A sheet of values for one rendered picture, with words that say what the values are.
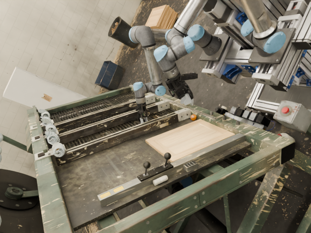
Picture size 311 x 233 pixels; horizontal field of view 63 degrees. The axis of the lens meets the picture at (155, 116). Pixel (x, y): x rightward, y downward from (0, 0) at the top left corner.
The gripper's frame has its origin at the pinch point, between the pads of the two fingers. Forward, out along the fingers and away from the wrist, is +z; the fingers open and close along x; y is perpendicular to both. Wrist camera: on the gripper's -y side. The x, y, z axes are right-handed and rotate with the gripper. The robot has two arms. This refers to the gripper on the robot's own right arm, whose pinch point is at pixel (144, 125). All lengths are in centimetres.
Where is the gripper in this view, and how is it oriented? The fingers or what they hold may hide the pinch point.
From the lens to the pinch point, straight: 201.7
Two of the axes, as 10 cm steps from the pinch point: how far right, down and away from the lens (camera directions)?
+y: 4.7, 2.6, -8.4
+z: 1.5, 9.2, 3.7
